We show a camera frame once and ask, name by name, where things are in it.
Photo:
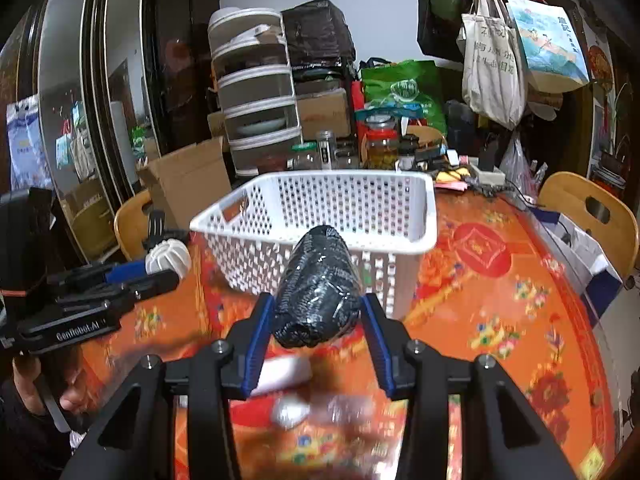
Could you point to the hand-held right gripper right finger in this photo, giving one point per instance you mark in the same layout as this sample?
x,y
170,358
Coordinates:
x,y
376,342

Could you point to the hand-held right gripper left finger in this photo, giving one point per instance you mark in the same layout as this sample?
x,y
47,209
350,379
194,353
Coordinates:
x,y
257,342

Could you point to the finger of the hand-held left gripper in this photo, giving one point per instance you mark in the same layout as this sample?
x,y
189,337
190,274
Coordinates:
x,y
127,268
152,284

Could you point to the white ribbed ball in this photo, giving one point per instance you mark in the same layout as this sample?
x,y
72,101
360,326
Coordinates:
x,y
169,260

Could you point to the black patterned socks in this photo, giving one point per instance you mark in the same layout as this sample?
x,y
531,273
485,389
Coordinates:
x,y
316,292

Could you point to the white plastic basket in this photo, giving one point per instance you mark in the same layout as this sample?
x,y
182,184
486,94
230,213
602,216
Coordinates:
x,y
350,210

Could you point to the person's left forearm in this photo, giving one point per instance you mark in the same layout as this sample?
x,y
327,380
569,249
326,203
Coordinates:
x,y
25,435

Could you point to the white soft pad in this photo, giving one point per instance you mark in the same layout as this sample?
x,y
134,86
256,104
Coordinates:
x,y
285,375

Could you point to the person's left hand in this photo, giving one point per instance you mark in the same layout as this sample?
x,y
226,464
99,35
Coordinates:
x,y
75,395

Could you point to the wooden chair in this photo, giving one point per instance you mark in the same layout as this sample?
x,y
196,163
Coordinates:
x,y
587,210
425,135
131,227

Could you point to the black pronged holder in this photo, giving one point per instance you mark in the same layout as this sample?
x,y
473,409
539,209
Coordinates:
x,y
155,227

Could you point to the open cardboard box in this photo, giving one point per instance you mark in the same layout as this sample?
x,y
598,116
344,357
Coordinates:
x,y
187,180

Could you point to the red floral tablecloth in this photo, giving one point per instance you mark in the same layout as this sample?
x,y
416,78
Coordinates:
x,y
480,310

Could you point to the dark mirrored wardrobe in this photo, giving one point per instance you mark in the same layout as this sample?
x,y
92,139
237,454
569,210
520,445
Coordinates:
x,y
100,90

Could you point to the empty glass jar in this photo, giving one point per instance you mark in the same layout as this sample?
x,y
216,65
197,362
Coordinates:
x,y
305,159
346,156

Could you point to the black lidded jar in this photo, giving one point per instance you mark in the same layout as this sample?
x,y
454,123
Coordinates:
x,y
407,149

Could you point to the glass jar of pickles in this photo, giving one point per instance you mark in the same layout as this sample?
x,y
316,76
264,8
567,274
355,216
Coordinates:
x,y
382,146

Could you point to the clear jar with black label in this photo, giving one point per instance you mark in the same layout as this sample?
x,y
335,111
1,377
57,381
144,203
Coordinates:
x,y
325,149

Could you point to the tiered mesh storage rack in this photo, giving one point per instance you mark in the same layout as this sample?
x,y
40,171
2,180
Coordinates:
x,y
255,95

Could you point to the white and blue box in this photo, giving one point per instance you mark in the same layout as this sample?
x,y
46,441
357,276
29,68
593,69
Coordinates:
x,y
575,250

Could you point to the clear plastic bag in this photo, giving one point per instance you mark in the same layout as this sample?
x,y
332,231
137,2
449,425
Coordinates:
x,y
515,162

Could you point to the brown cardboard box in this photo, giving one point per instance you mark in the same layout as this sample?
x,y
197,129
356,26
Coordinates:
x,y
322,112

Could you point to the green shopping bag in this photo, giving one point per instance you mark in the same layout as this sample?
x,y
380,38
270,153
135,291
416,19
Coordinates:
x,y
406,92

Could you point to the white canvas tote bag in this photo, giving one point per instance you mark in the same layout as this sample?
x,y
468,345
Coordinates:
x,y
492,77

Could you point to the black plastic bag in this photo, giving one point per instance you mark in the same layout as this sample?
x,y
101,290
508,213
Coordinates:
x,y
317,32

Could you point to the black hanging bag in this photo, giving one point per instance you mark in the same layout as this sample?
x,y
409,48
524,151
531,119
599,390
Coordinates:
x,y
437,30

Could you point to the blue printed paper bag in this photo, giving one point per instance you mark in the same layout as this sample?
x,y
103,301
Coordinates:
x,y
547,47

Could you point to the wall poster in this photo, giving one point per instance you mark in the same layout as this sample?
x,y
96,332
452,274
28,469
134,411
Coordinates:
x,y
602,75

